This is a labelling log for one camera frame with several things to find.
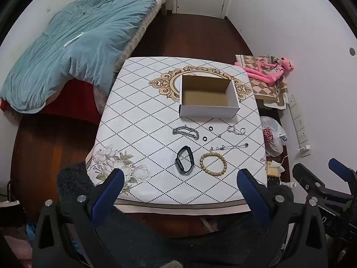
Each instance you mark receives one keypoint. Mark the pink plush toy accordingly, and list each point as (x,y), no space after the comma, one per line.
(267,76)

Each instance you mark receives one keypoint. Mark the black smart band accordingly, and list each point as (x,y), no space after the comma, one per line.
(180,165)

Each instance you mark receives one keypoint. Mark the bed with checkered mattress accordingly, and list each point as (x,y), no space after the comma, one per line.
(134,39)

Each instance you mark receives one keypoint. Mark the white plastic bag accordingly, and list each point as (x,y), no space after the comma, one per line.
(274,145)

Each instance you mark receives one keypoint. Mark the bed with blue duvet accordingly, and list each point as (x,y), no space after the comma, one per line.
(69,42)

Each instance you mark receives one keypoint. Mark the white cardboard box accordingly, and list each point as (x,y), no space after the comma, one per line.
(206,97)

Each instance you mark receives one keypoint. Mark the yellow pouch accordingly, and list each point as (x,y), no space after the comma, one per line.
(273,170)

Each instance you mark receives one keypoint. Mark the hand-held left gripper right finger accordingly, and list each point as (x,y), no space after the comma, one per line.
(252,198)

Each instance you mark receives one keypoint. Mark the patterned white tablecloth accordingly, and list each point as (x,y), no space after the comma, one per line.
(145,111)

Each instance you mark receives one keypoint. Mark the round wall cap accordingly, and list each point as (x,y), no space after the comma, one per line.
(352,50)

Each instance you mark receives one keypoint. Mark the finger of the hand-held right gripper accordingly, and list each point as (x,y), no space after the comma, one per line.
(305,177)
(341,169)

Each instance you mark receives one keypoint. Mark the brown checkered cushion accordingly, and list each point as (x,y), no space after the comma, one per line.
(259,89)

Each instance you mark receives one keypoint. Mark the person's black fleece pants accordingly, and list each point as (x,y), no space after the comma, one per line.
(167,251)

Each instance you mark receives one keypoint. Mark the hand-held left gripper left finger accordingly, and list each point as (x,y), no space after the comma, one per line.
(107,198)

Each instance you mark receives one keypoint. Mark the white power strip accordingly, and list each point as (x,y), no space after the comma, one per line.
(299,128)

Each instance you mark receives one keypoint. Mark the white charger plug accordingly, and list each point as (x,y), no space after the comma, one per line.
(306,148)

